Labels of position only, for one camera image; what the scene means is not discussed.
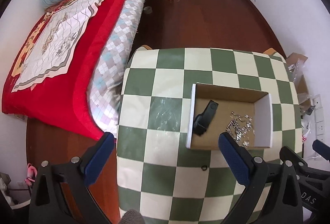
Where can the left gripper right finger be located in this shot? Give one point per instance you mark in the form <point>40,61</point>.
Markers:
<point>283,203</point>

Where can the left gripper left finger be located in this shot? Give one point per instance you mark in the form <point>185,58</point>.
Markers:
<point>48,203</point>

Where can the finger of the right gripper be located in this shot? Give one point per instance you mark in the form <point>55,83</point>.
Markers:
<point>322,149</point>
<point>313,183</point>

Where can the black smart watch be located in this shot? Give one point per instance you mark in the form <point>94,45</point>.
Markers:
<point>202,121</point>

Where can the red white plastic bag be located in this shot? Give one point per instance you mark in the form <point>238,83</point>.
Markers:
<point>306,130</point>

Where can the white power strip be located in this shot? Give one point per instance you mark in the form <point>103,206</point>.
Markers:
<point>319,118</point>

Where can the pink plush toy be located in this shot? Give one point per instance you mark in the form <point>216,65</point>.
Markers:
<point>31,175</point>

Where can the open cardboard box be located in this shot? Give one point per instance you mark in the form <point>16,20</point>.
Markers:
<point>244,113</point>

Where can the brown cardboard carton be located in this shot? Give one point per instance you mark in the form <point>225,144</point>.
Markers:
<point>296,64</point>

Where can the green checkered tablecloth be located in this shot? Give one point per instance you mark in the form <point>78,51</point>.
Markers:
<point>175,103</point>

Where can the red floral blanket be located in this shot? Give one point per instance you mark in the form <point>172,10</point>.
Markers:
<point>50,75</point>

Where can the checkered mattress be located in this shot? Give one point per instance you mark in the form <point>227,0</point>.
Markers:
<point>104,90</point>

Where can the tape roll on floor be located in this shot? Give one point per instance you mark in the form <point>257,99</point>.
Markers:
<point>147,10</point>

